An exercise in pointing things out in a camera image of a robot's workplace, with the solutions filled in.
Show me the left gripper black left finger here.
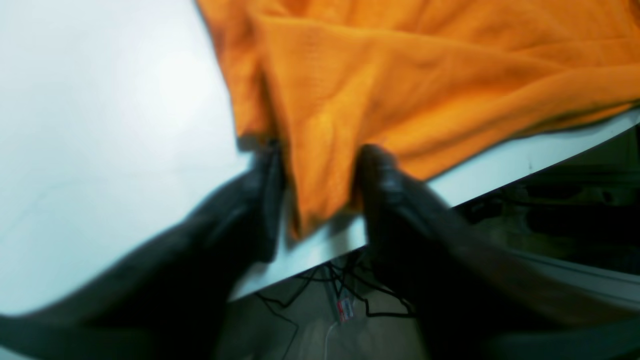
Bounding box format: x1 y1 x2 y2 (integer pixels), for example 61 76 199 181
1 142 286 360

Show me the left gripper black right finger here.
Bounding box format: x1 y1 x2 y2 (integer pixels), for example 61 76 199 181
354 144 639 360

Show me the orange t-shirt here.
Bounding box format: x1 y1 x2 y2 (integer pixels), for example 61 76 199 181
197 0 640 239

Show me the white cable on floor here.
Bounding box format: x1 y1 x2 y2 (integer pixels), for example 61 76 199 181
322 320 341 360

